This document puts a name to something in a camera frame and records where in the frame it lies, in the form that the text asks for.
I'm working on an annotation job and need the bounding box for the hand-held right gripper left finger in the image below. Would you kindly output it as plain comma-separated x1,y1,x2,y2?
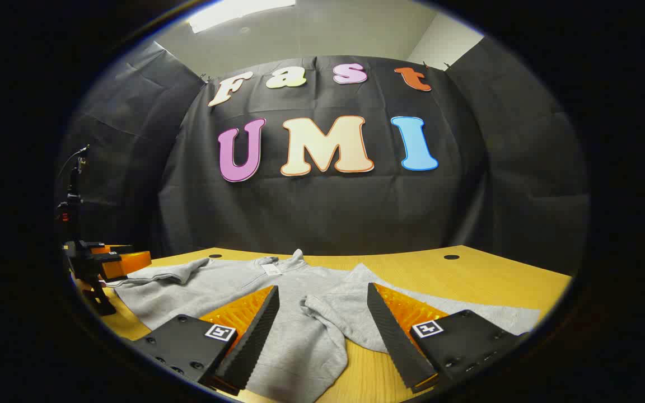
132,284,280,395

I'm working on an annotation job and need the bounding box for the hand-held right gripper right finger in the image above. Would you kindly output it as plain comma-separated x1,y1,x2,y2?
366,283,530,392

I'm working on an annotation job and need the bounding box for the grey sweatshirt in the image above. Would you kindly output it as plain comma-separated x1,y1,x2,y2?
107,249,541,403

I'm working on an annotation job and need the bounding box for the black backdrop cloth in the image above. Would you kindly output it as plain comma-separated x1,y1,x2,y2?
57,39,589,275

